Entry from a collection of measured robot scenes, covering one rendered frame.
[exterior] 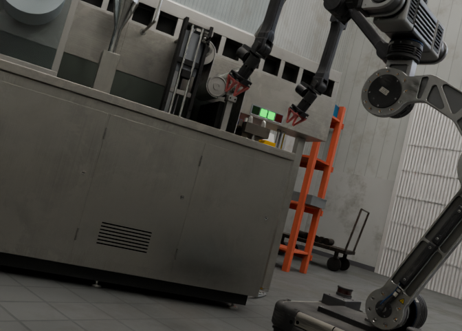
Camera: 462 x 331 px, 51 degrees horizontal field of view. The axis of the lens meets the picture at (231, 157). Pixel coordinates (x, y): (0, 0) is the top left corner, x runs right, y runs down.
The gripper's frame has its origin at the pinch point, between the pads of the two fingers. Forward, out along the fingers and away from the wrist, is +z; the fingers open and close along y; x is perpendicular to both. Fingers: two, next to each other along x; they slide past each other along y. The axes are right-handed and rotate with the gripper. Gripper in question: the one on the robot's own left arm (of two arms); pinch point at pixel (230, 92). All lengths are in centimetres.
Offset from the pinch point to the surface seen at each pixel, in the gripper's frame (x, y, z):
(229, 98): -32.9, -34.2, 10.9
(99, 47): -95, 15, 33
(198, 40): -52, -8, -6
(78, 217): -1, 33, 84
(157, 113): -18.5, 14.0, 29.9
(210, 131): -8.0, -12.3, 24.4
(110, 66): -65, 20, 32
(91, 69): -89, 15, 45
